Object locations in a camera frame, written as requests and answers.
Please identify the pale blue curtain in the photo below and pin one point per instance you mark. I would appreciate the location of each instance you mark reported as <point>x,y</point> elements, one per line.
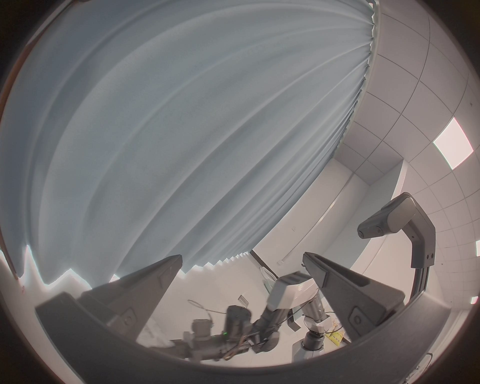
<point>180,131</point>

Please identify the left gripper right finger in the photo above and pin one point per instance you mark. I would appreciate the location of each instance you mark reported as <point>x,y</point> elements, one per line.
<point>345,294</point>

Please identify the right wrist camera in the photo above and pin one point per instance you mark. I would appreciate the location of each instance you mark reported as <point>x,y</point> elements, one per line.
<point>203,327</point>

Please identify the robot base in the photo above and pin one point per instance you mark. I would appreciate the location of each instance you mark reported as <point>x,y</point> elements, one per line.
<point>298,352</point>

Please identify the square ceiling light panel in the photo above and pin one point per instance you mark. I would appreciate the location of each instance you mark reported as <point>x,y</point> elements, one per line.
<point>453,143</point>

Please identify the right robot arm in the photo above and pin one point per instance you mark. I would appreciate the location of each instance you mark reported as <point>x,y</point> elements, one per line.
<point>287,292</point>

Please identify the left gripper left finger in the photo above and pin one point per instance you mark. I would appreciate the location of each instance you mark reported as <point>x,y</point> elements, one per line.
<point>146,288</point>

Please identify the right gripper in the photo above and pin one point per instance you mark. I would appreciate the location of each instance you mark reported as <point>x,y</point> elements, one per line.
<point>210,345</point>

